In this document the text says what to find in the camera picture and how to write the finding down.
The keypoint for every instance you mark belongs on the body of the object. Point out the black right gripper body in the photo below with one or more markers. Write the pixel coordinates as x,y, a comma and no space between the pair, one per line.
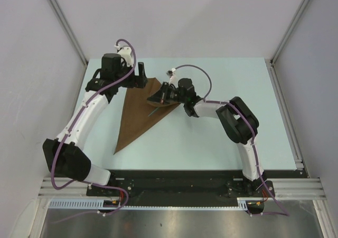
179,98

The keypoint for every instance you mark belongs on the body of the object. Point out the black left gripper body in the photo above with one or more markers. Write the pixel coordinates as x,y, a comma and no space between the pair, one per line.
128,82

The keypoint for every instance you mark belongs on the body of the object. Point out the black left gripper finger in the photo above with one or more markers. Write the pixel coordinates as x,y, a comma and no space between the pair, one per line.
141,70
138,82

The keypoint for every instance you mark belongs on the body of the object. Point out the brown cloth napkin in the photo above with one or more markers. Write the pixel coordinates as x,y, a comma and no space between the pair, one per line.
134,119

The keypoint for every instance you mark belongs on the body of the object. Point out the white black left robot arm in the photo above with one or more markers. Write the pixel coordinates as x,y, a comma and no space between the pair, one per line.
65,155

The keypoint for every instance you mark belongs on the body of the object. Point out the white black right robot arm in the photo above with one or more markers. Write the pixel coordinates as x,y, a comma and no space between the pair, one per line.
238,121

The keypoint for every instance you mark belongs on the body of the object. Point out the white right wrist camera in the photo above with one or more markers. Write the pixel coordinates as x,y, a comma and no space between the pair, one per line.
172,76

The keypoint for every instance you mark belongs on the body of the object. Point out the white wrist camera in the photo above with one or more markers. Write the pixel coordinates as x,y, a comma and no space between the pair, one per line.
172,76
126,54

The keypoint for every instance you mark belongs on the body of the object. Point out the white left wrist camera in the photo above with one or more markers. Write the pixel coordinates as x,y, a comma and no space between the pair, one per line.
126,54

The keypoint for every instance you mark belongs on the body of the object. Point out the aluminium frame post right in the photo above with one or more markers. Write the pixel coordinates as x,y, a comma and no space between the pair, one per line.
299,13

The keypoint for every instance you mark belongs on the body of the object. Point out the aluminium frame post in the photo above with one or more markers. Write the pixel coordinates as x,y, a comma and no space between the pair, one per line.
62,19
299,13

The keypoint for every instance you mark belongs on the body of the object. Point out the aluminium frame post left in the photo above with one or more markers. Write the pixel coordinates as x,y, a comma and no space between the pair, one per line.
62,19

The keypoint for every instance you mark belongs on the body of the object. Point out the white slotted cable duct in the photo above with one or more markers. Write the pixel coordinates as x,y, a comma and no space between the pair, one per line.
105,204

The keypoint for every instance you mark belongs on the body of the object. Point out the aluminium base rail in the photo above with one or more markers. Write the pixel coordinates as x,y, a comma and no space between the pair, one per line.
285,189

